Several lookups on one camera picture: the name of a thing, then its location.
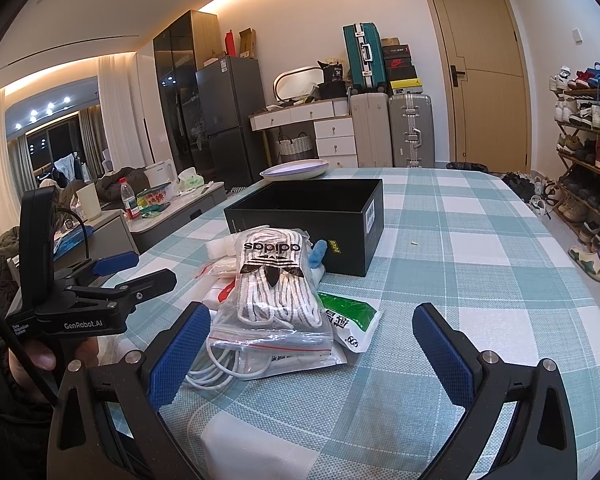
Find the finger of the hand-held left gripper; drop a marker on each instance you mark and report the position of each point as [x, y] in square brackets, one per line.
[117, 262]
[152, 280]

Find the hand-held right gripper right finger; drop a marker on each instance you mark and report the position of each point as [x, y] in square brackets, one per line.
[442, 355]

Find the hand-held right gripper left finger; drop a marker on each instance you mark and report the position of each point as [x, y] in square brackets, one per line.
[180, 355]

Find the red white packet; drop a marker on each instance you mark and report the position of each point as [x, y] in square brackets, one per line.
[228, 291]

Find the green white packet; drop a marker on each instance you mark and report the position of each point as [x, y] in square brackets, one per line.
[350, 310]

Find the zip bag of white shoelaces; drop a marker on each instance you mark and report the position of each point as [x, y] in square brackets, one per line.
[270, 285]

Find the black cardboard box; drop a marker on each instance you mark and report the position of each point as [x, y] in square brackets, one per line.
[350, 240]

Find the person's left forearm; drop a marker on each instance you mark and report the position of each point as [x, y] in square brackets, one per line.
[10, 435]

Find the person's left hand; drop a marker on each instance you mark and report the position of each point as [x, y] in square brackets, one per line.
[32, 360]

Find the white paper bag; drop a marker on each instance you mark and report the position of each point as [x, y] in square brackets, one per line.
[87, 202]

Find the plastic bottle red label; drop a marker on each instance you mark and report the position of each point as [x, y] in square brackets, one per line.
[129, 200]

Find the grey low cabinet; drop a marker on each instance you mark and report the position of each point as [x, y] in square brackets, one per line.
[180, 215]

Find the white tissue packet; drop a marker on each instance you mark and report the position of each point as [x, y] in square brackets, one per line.
[220, 249]

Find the dark jacket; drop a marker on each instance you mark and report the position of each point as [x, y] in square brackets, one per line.
[117, 187]

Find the floral bowl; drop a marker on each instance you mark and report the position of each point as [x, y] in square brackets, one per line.
[155, 197]

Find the white kettle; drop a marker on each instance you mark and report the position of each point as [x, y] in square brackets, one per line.
[160, 175]

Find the green white tissue box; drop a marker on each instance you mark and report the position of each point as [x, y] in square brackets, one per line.
[190, 182]

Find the white printed packet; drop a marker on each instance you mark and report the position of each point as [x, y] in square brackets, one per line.
[310, 360]

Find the white curtain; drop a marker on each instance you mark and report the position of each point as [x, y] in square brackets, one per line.
[125, 110]

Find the blue fuzzy item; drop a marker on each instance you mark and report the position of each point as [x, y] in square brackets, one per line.
[317, 255]

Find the green slipper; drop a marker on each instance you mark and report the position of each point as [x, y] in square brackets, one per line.
[587, 260]

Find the white oval plate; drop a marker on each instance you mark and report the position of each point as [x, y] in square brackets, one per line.
[295, 170]

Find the pile of shoes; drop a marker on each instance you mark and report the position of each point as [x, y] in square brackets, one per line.
[535, 195]

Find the grey fridge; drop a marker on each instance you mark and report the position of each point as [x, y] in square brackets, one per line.
[230, 110]

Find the dark glass cabinet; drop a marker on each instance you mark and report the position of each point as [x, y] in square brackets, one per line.
[180, 85]

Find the dark shoes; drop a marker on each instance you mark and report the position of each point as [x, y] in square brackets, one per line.
[465, 166]

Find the woven basket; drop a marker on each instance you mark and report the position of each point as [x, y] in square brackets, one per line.
[297, 150]

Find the white dresser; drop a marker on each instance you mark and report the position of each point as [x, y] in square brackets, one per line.
[335, 140]

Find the beige suitcase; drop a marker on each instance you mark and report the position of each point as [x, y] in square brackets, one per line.
[370, 130]

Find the silver suitcase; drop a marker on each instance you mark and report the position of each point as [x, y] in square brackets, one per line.
[410, 120]

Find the wooden shoe rack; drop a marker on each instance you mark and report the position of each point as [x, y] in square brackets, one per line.
[580, 160]

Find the oval mirror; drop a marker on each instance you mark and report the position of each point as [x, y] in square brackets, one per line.
[295, 85]

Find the tall cardboard box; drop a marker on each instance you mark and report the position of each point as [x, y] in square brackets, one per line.
[247, 44]

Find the black bag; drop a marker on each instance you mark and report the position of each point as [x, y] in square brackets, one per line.
[332, 85]

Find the black yellow shoe box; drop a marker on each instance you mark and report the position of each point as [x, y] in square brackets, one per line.
[406, 86]

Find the wooden door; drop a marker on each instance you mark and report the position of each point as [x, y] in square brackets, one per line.
[480, 85]

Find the shoe rack with shoes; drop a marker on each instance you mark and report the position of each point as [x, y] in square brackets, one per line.
[590, 115]

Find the red black shoe box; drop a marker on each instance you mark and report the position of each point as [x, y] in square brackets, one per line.
[399, 67]

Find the teal suitcase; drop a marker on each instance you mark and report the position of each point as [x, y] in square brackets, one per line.
[362, 55]

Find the brown cardboard box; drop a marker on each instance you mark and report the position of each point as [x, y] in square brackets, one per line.
[390, 41]

